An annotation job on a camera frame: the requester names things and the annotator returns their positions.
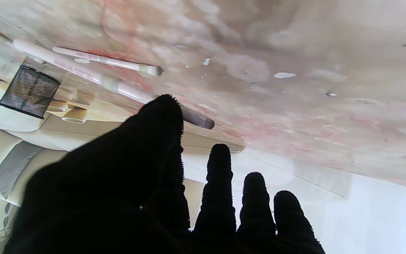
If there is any black mesh brush holder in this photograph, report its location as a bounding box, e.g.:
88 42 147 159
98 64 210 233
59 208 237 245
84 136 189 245
0 65 61 119

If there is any white straw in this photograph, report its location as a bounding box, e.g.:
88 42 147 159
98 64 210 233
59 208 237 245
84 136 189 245
53 46 164 77
13 38 215 130

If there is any grey sofa cushion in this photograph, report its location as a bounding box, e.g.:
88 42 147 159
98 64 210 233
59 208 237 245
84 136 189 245
0 140 43 200

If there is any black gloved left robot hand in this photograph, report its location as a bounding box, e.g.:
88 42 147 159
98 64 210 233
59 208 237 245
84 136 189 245
4 94 326 254

